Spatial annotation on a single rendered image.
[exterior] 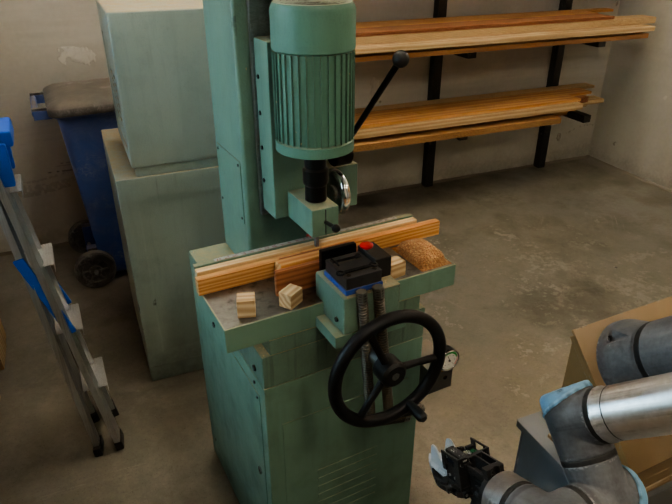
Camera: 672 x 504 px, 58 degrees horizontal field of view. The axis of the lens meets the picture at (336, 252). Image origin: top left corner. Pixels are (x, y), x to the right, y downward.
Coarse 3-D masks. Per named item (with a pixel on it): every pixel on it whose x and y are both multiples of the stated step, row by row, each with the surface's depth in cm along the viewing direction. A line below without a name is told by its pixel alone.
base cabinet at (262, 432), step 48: (240, 384) 155; (288, 384) 140; (240, 432) 168; (288, 432) 147; (336, 432) 155; (384, 432) 164; (240, 480) 184; (288, 480) 154; (336, 480) 163; (384, 480) 174
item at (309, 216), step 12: (288, 192) 147; (300, 192) 147; (288, 204) 149; (300, 204) 142; (312, 204) 140; (324, 204) 140; (336, 204) 140; (300, 216) 144; (312, 216) 138; (324, 216) 139; (336, 216) 141; (312, 228) 139; (324, 228) 141
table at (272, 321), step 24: (408, 264) 150; (240, 288) 140; (264, 288) 140; (312, 288) 140; (408, 288) 146; (432, 288) 150; (216, 312) 131; (264, 312) 131; (288, 312) 131; (312, 312) 134; (216, 336) 133; (240, 336) 128; (264, 336) 131; (336, 336) 129
